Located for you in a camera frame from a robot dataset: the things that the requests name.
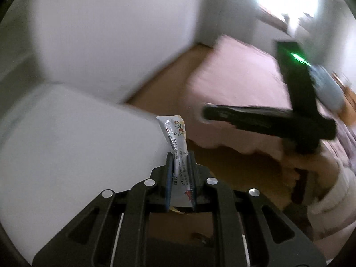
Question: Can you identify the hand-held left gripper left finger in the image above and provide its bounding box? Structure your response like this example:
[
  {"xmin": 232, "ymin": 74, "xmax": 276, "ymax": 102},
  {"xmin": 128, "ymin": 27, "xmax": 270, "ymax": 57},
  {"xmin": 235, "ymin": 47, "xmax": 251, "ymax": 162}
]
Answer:
[{"xmin": 33, "ymin": 152, "xmax": 173, "ymax": 267}]

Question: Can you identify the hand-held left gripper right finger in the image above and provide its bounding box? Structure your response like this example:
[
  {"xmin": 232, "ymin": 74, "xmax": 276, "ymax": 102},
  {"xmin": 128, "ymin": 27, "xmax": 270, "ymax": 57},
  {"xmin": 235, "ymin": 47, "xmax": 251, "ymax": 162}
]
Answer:
[{"xmin": 187, "ymin": 150, "xmax": 326, "ymax": 267}]

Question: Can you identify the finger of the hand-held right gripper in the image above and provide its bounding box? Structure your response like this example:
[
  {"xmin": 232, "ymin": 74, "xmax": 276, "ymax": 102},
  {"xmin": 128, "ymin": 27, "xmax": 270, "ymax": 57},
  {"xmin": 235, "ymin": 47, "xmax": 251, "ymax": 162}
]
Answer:
[{"xmin": 201, "ymin": 103, "xmax": 293, "ymax": 135}]

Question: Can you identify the white sachet packet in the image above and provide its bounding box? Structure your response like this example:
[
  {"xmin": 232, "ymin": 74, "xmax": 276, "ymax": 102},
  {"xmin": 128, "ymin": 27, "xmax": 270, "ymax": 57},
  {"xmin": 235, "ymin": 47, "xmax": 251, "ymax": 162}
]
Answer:
[{"xmin": 155, "ymin": 115, "xmax": 194, "ymax": 208}]

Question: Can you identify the person's right hand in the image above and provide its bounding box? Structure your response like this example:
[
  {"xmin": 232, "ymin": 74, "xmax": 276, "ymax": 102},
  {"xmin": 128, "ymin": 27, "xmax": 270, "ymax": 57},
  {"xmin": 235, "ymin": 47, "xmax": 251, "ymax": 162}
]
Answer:
[{"xmin": 280, "ymin": 144, "xmax": 342, "ymax": 204}]

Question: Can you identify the wooden furniture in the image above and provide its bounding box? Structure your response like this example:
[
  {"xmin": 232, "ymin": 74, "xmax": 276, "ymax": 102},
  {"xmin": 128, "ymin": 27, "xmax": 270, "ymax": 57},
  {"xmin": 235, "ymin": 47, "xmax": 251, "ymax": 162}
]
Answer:
[{"xmin": 332, "ymin": 72, "xmax": 356, "ymax": 105}]

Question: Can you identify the white cabinet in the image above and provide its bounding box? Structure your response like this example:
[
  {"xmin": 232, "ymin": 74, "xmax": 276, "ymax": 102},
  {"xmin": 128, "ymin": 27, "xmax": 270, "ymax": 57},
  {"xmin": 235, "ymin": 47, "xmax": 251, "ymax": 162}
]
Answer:
[{"xmin": 0, "ymin": 83, "xmax": 174, "ymax": 265}]

